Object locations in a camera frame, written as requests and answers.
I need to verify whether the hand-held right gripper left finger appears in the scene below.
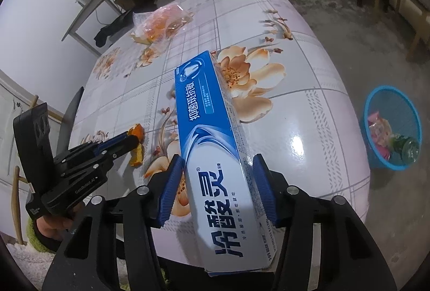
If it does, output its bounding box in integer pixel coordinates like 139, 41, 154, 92
42, 154, 186, 291

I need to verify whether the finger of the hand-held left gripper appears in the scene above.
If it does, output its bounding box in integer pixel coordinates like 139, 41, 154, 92
97, 143, 137, 165
95, 131, 141, 151

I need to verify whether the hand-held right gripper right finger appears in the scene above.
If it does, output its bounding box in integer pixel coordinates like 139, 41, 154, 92
252, 153, 399, 291

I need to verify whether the orange peel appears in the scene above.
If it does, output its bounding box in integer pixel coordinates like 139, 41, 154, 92
128, 123, 146, 168

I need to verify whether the blue toothpaste box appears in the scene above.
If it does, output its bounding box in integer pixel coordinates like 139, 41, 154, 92
175, 50, 280, 278

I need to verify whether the green plastic bottle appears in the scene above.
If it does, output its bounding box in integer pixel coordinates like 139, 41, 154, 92
390, 133, 420, 165

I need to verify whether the blue plastic basket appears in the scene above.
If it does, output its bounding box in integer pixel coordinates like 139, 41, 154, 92
364, 86, 422, 172

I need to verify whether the person's left forearm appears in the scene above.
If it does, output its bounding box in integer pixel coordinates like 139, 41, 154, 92
26, 220, 63, 253

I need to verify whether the person's left hand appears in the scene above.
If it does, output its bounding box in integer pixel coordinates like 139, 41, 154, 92
35, 215, 73, 242

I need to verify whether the white panelled door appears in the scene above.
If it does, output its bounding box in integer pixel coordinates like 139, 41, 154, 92
0, 70, 66, 239

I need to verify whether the black cloth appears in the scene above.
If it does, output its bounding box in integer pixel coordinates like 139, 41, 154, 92
94, 11, 135, 47

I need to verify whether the clear plastic bag with orange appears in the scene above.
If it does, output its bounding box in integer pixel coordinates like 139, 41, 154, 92
130, 4, 195, 45

